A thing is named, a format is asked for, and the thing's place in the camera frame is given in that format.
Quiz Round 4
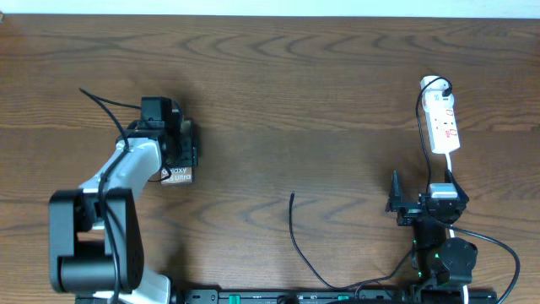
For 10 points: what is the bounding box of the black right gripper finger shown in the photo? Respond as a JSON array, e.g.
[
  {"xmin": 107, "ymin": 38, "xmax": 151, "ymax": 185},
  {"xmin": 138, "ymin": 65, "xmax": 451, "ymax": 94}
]
[
  {"xmin": 385, "ymin": 171, "xmax": 402, "ymax": 212},
  {"xmin": 445, "ymin": 169, "xmax": 469, "ymax": 206}
]

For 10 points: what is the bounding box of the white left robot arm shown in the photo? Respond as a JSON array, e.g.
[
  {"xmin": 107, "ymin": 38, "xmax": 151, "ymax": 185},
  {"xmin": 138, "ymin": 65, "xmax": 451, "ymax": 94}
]
[{"xmin": 48, "ymin": 111, "xmax": 197, "ymax": 303}]

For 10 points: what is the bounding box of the black charger cable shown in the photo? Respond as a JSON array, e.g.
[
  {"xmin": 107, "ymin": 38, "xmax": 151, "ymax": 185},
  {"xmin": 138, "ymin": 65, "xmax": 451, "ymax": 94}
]
[{"xmin": 288, "ymin": 76, "xmax": 454, "ymax": 292}]

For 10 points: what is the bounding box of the white power strip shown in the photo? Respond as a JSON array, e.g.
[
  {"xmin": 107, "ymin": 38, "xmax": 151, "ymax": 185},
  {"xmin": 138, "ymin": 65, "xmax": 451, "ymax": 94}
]
[{"xmin": 422, "ymin": 91, "xmax": 460, "ymax": 155}]

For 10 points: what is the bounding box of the white USB charger adapter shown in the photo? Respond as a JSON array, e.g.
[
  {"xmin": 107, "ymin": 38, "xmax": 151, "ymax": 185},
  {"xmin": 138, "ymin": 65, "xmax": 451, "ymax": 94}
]
[{"xmin": 420, "ymin": 75, "xmax": 453, "ymax": 106}]

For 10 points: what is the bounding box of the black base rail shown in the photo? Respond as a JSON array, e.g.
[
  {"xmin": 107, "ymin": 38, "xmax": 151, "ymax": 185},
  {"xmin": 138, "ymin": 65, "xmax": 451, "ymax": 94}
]
[{"xmin": 74, "ymin": 289, "xmax": 498, "ymax": 304}]

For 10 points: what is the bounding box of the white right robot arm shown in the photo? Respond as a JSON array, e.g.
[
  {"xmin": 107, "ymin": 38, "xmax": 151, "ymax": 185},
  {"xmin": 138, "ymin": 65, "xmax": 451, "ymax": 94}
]
[{"xmin": 386, "ymin": 171, "xmax": 478, "ymax": 303}]

